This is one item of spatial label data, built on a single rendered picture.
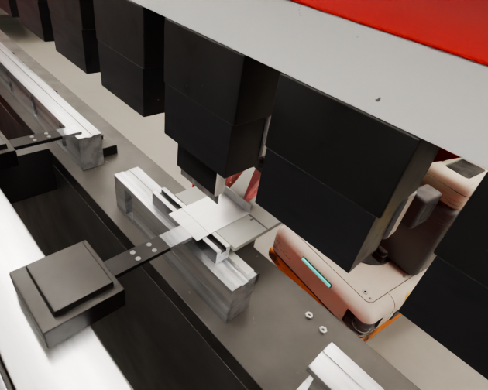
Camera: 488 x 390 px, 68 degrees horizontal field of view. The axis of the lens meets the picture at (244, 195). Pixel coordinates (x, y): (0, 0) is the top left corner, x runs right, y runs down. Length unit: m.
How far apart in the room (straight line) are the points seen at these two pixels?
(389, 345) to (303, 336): 1.24
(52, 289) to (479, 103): 0.51
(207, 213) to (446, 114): 0.48
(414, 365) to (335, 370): 1.36
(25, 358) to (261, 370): 0.34
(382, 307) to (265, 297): 0.98
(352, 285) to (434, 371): 0.54
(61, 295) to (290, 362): 0.38
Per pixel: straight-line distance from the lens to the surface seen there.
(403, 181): 0.34
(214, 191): 0.57
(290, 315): 0.73
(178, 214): 0.68
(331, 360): 0.59
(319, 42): 0.35
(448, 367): 2.02
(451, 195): 1.58
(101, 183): 0.98
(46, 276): 0.57
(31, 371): 0.55
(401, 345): 1.96
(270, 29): 0.38
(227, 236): 0.65
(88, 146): 1.00
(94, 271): 0.56
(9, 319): 0.60
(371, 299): 1.65
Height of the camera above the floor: 1.46
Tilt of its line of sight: 37 degrees down
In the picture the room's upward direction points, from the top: 11 degrees clockwise
